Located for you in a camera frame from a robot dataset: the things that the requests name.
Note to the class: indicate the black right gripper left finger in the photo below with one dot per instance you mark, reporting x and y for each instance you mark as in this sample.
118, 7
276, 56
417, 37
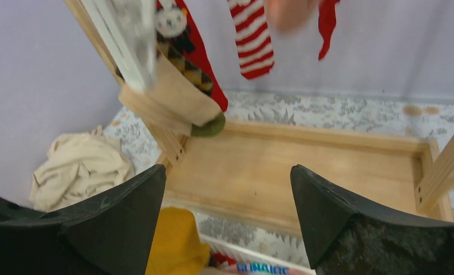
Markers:
109, 233

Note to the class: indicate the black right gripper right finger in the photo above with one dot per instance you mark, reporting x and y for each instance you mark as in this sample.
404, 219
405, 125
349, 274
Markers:
345, 233

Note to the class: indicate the mustard yellow sock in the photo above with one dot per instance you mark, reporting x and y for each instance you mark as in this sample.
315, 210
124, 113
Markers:
176, 246

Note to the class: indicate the white plastic basket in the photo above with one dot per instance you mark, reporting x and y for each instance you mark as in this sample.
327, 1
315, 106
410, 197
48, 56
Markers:
229, 254

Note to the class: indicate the pink patterned sock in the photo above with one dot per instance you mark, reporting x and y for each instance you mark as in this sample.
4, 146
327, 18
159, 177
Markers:
261, 268

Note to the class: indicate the wooden hanger stand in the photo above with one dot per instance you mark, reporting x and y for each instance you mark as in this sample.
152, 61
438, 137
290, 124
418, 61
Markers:
244, 172

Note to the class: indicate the red bow sock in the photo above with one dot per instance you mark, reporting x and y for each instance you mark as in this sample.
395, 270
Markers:
176, 26

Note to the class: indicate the white plastic clip hanger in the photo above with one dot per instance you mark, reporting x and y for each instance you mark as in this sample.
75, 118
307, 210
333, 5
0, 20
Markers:
127, 29

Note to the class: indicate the beige crumpled cloth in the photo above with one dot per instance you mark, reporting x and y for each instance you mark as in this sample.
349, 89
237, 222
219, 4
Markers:
79, 166

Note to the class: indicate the beige sock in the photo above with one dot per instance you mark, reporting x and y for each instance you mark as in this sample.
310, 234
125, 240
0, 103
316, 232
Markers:
175, 104

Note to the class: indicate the floral patterned table mat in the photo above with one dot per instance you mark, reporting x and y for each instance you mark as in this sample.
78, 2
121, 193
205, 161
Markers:
428, 121

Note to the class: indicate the red white striped sock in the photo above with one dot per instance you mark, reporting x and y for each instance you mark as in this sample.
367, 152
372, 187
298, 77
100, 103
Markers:
253, 40

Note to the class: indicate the plain red sock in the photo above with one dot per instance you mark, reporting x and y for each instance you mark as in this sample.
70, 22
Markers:
327, 21

